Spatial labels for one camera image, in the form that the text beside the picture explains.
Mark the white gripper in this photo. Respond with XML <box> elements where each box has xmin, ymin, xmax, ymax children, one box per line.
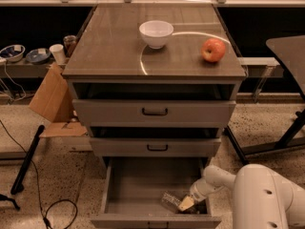
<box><xmin>178</xmin><ymin>178</ymin><xmax>219</xmax><ymax>212</ymax></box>

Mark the clear plastic water bottle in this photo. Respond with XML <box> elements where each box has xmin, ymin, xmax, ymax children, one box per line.
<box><xmin>161</xmin><ymin>192</ymin><xmax>199</xmax><ymax>214</ymax></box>

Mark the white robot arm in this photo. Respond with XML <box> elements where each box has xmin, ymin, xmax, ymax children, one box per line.
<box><xmin>178</xmin><ymin>164</ymin><xmax>305</xmax><ymax>229</ymax></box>

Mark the bottom grey open drawer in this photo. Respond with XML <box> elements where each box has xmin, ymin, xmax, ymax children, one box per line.
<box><xmin>91</xmin><ymin>157</ymin><xmax>221</xmax><ymax>229</ymax></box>

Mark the middle grey drawer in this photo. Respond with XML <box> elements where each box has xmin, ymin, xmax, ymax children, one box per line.
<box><xmin>90</xmin><ymin>138</ymin><xmax>221</xmax><ymax>157</ymax></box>

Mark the grey drawer cabinet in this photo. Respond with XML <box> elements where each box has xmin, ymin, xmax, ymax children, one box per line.
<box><xmin>62</xmin><ymin>3</ymin><xmax>247</xmax><ymax>164</ymax></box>

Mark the top grey drawer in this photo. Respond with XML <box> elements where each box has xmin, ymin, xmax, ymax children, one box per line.
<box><xmin>72</xmin><ymin>99</ymin><xmax>235</xmax><ymax>128</ymax></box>

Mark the red apple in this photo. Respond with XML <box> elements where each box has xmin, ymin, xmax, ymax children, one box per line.
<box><xmin>201</xmin><ymin>38</ymin><xmax>226</xmax><ymax>63</ymax></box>

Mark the cardboard box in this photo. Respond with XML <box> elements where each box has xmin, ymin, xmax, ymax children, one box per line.
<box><xmin>30</xmin><ymin>63</ymin><xmax>87</xmax><ymax>138</ymax></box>

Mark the black stand leg left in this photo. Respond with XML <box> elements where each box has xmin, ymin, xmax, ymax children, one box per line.
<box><xmin>10</xmin><ymin>125</ymin><xmax>45</xmax><ymax>195</ymax></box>

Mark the white bowl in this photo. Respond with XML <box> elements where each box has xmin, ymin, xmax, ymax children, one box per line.
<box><xmin>139</xmin><ymin>20</ymin><xmax>173</xmax><ymax>49</ymax></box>

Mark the glass jar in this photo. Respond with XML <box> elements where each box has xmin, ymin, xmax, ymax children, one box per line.
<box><xmin>63</xmin><ymin>35</ymin><xmax>77</xmax><ymax>56</ymax></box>

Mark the white paper cup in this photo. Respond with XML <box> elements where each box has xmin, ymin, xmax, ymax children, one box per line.
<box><xmin>50</xmin><ymin>44</ymin><xmax>66</xmax><ymax>65</ymax></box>

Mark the blue bowl right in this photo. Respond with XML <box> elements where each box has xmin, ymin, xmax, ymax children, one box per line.
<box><xmin>26</xmin><ymin>48</ymin><xmax>51</xmax><ymax>65</ymax></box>

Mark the blue bowl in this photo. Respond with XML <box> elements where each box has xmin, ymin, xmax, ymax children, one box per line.
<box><xmin>26</xmin><ymin>48</ymin><xmax>51</xmax><ymax>65</ymax></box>
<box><xmin>0</xmin><ymin>44</ymin><xmax>25</xmax><ymax>63</ymax></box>

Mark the blue bowl left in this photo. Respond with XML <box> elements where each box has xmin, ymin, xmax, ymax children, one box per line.
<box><xmin>0</xmin><ymin>44</ymin><xmax>25</xmax><ymax>63</ymax></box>

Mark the black floor cable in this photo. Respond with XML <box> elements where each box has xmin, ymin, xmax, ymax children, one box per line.
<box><xmin>0</xmin><ymin>119</ymin><xmax>79</xmax><ymax>229</ymax></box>

